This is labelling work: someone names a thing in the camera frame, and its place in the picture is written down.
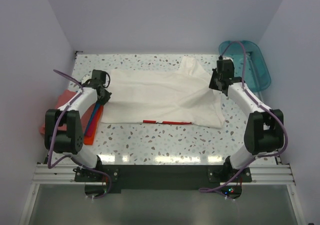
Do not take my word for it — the white t shirt red print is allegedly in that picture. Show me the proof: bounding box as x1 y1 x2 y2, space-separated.
101 56 225 129

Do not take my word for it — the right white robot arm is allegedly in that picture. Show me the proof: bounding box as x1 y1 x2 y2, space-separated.
209 56 288 182

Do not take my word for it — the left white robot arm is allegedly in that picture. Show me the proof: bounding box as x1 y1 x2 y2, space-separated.
44 69 112 181

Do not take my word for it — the folded blue t shirt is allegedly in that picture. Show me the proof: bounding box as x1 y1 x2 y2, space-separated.
84 103 101 137

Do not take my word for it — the folded pink t shirt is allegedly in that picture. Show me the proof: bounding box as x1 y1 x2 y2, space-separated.
38 88 78 135

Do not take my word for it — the teal plastic basket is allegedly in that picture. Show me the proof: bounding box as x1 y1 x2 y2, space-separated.
218 40 271 93

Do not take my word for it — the folded orange t shirt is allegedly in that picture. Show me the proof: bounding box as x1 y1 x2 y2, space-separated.
81 106 104 146

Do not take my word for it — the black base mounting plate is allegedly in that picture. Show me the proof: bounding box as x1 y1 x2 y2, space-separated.
73 165 252 198

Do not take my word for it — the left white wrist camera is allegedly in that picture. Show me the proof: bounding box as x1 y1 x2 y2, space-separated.
80 75 90 84

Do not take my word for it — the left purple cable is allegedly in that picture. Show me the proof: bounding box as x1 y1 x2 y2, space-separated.
46 68 86 170

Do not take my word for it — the purple cable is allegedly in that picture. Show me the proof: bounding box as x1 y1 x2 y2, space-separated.
46 68 86 170
198 40 291 194

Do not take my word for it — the aluminium frame rail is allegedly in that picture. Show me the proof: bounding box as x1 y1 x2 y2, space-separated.
31 164 295 185

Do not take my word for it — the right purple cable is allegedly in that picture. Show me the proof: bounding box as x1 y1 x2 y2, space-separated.
198 40 291 194

